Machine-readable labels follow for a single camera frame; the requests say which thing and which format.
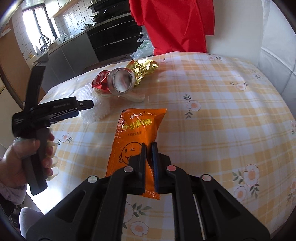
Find gold crumpled foil wrapper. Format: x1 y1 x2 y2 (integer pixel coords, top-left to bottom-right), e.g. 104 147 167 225
126 58 159 85

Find red hanging apron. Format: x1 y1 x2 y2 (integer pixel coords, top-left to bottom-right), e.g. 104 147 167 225
129 0 215 55

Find yellow plaid floral tablecloth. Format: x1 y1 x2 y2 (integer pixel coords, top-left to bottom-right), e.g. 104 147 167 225
32 52 295 234

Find kitchen faucet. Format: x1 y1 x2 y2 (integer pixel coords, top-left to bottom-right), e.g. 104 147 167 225
39 35 51 53

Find person's left hand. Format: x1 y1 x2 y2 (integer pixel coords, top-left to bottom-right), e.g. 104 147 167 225
1 138 40 188

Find white wall cover sheet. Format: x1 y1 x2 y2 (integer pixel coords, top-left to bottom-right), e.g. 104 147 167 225
258 1 295 107

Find orange snack packet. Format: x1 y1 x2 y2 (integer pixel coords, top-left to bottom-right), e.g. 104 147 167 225
106 108 167 199

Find crushed red soda can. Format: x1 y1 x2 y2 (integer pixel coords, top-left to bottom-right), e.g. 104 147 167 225
92 68 135 95

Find kitchen window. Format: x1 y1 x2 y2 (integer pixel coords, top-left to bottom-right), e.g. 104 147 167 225
21 1 57 50

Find black range hood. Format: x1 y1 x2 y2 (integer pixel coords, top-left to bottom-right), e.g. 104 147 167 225
88 0 130 24

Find white foam fruit net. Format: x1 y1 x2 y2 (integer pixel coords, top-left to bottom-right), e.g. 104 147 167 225
76 83 116 124

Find grey kitchen base cabinets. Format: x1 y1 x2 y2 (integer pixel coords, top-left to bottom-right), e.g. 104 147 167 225
37 33 98 92

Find black oven range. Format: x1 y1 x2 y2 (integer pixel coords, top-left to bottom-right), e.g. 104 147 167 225
86 15 142 62

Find white green plastic bags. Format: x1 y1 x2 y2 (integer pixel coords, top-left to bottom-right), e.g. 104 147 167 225
131 32 154 60

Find steel cooking pot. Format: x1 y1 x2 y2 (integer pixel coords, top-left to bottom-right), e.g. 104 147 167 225
81 24 94 31

